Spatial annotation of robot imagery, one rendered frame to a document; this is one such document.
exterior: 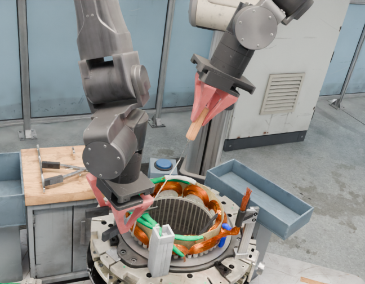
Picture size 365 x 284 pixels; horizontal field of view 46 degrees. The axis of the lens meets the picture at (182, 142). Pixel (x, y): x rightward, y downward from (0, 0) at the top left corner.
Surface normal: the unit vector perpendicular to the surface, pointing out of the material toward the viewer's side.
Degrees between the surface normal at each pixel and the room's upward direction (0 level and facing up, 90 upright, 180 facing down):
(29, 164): 0
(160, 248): 90
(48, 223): 90
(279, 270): 0
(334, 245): 0
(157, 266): 90
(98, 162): 89
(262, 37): 79
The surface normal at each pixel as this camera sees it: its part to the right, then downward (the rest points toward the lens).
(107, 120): -0.22, -0.85
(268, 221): -0.71, 0.26
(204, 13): -0.24, 0.70
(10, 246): 0.34, 0.51
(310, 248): 0.14, -0.85
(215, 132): -0.21, 0.47
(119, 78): -0.25, 0.27
